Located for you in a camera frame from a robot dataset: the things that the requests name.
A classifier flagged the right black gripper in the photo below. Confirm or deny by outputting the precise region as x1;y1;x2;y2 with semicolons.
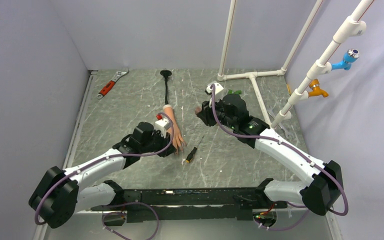
197;95;237;130

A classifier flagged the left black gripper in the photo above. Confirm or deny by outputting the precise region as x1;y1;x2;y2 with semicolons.
140;128;177;158

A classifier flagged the glitter nail polish bottle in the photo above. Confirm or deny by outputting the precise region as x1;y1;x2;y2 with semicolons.
194;106;202;117

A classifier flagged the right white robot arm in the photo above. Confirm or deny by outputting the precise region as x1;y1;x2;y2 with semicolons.
195;94;344;216

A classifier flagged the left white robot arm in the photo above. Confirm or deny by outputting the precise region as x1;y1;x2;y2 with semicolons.
28;118;175;229

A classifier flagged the green valve pvc fitting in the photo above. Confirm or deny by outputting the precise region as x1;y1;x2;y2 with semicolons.
228;89;242;95

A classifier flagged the mannequin practice hand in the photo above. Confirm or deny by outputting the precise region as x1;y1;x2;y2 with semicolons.
163;104;186;154

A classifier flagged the near black yellow screwdriver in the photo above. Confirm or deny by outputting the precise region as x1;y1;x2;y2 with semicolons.
184;136;204;163

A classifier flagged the black hand stand stem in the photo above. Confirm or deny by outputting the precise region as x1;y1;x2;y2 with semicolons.
160;69;172;105

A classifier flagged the red adjustable wrench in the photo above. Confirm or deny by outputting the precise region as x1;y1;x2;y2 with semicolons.
96;69;130;100

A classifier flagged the silver open-end wrench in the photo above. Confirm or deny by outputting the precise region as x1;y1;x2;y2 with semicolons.
267;105;294;139

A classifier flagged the orange faucet valve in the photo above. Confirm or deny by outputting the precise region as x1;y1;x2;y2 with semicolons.
308;78;329;98

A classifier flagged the blue faucet valve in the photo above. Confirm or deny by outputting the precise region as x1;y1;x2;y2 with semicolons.
331;48;360;71

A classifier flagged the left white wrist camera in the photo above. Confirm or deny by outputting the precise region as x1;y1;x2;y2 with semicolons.
154;113;172;138

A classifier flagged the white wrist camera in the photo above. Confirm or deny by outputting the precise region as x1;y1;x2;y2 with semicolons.
205;81;224;99
154;113;172;138

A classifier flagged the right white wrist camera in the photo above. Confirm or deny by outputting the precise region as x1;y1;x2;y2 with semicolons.
205;81;224;99

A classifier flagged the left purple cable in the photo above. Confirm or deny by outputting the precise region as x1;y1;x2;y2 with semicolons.
33;112;176;240

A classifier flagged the purple cable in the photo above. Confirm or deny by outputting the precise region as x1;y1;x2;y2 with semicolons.
209;84;350;232
33;112;176;240

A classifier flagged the black base frame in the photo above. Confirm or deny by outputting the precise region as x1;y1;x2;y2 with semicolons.
91;187;287;223

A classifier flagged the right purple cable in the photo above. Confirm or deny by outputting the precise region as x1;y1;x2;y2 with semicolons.
209;84;350;232

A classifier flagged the white pvc pipe frame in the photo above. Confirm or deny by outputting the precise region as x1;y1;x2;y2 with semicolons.
216;0;377;128

